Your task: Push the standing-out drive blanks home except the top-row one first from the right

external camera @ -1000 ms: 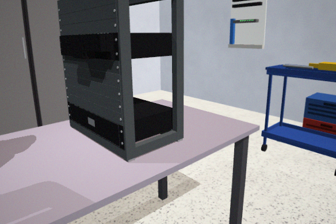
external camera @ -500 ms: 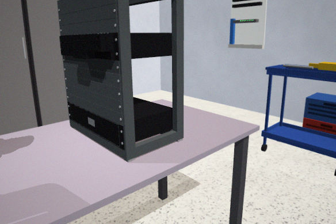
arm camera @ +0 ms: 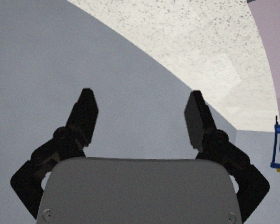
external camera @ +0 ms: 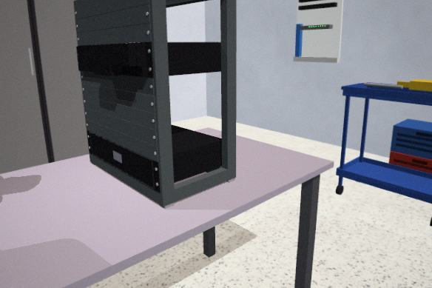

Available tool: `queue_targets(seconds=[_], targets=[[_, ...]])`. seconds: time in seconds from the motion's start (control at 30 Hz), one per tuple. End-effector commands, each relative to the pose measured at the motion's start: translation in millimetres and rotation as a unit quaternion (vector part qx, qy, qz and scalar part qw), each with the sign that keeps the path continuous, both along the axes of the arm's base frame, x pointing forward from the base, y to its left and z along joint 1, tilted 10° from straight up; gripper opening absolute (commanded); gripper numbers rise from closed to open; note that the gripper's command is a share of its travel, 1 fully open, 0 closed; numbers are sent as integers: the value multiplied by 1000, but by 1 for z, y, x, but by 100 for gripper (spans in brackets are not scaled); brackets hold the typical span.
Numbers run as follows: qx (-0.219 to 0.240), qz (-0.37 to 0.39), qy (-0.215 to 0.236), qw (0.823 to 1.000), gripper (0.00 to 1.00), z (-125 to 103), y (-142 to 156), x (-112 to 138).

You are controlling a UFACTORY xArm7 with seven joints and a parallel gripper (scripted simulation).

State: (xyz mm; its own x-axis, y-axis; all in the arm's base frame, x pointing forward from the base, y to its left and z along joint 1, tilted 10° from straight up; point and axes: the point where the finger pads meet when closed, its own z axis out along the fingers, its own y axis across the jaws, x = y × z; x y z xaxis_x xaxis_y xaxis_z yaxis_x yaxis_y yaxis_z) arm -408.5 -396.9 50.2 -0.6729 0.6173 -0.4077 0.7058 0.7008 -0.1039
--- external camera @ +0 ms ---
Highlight black server rack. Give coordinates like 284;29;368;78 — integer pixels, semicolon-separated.
73;0;237;209

